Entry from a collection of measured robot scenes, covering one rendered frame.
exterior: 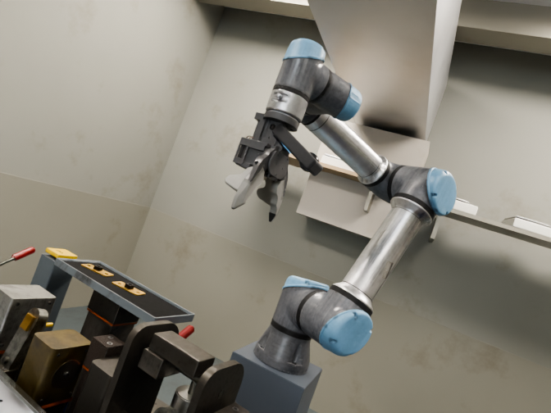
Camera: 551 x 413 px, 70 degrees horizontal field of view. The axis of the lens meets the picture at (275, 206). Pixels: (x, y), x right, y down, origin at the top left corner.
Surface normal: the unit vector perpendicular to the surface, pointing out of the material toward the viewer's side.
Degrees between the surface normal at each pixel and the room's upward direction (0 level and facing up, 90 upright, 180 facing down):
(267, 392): 90
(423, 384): 90
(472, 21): 90
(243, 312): 90
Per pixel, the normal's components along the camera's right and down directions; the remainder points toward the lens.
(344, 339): 0.45, 0.27
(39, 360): -0.43, -0.18
